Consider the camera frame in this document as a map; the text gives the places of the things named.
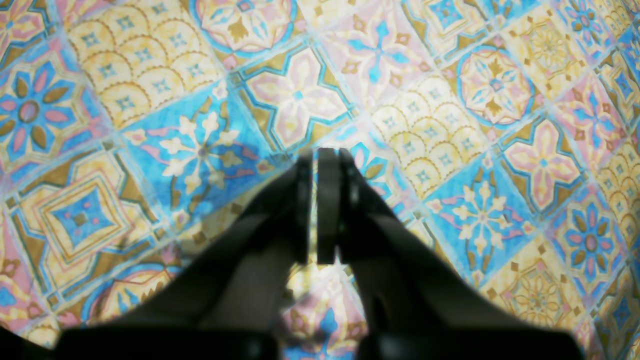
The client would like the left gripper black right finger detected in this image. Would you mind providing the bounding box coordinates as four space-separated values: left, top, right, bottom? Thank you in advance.
317 148 583 360

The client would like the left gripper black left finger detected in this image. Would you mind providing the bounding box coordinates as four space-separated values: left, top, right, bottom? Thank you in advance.
55 152 313 360

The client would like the colourful patterned tablecloth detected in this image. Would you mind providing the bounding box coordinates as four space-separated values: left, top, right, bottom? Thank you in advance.
0 0 639 360

